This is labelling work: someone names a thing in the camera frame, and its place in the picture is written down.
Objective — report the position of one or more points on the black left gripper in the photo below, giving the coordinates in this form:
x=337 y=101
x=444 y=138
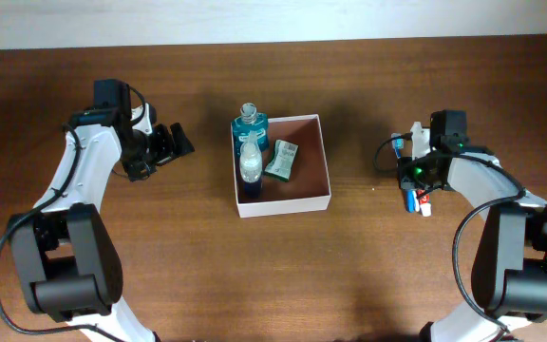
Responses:
x=136 y=170

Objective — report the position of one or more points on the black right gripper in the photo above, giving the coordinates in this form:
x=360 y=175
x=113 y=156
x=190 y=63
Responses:
x=407 y=180

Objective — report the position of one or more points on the red white toothpaste tube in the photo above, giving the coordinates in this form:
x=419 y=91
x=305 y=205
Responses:
x=423 y=199

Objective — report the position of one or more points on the clear spray bottle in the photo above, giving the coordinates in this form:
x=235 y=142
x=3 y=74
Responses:
x=250 y=165

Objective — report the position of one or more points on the teal mouthwash bottle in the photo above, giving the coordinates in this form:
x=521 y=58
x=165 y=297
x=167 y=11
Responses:
x=250 y=119

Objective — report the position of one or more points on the green white soap packet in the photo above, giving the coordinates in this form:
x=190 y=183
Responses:
x=280 y=166

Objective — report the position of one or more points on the blue disposable razor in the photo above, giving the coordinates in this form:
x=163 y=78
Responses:
x=412 y=204

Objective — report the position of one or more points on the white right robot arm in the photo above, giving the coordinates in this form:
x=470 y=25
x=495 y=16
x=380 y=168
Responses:
x=499 y=250

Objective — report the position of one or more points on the white open cardboard box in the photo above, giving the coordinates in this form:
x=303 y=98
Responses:
x=308 y=188

